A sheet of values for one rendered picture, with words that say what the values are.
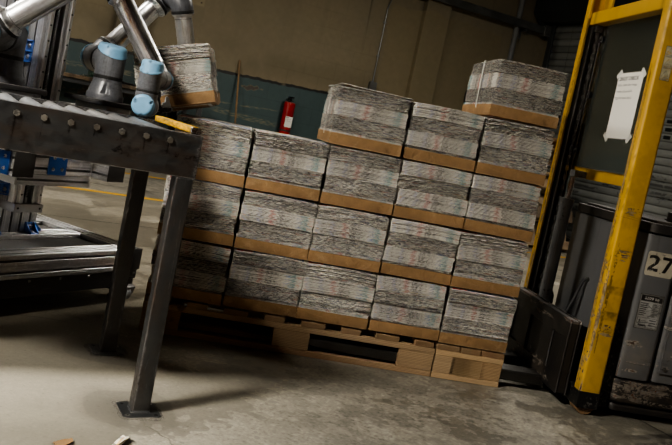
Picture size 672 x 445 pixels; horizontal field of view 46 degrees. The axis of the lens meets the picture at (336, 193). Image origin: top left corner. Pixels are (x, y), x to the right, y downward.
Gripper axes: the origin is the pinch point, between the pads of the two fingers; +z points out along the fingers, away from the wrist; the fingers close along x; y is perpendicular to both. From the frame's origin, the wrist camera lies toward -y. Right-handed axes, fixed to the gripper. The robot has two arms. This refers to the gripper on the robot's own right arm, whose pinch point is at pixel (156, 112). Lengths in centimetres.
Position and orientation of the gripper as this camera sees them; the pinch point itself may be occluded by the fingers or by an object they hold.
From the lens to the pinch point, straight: 305.8
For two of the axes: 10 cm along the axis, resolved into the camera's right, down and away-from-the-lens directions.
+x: -9.9, 1.1, -0.8
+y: -1.0, -9.9, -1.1
